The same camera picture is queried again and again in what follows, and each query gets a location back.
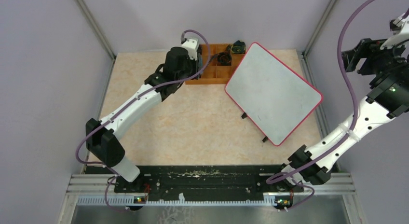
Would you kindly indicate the dark rolled cloth centre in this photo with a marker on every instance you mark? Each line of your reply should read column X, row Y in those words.
column 224, row 59

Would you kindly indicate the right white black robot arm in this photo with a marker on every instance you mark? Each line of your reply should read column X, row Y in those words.
column 388, row 99

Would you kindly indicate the red framed whiteboard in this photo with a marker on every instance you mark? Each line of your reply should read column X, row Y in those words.
column 271, row 94

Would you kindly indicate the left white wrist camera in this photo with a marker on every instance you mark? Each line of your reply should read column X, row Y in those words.
column 192, row 46

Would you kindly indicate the left aluminium corner post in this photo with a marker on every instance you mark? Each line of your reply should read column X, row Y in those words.
column 95, row 27

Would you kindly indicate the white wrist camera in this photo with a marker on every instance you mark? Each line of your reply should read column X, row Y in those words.
column 192, row 46
column 400, row 29

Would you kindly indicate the right aluminium corner post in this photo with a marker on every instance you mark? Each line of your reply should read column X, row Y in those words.
column 320, row 26

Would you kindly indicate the orange compartment tray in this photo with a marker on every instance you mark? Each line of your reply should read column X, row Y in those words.
column 214, row 73

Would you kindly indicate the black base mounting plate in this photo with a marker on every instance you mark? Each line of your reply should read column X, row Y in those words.
column 205, row 177

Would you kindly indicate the aluminium corner post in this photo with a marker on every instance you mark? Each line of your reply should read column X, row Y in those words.
column 320, row 26
column 95, row 27

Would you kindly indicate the dark rolled cloth top-right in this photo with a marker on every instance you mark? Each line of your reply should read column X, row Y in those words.
column 238, row 47

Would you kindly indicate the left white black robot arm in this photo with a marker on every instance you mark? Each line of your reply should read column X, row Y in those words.
column 103, row 136

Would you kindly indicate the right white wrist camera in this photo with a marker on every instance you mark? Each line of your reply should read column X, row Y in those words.
column 400, row 29

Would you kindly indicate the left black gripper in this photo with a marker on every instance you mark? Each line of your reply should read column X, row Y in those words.
column 196, row 64

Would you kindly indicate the aluminium rail frame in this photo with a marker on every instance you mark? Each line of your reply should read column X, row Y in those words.
column 99, row 189

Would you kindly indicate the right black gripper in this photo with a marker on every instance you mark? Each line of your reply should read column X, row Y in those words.
column 368, row 48

